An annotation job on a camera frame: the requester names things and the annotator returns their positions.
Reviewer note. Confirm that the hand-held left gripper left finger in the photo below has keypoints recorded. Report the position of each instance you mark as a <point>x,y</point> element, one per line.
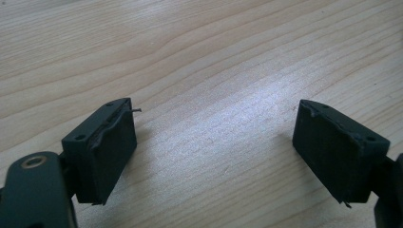
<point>101,152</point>

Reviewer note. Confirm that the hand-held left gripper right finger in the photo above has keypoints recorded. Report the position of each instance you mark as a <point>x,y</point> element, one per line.
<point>335,152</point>

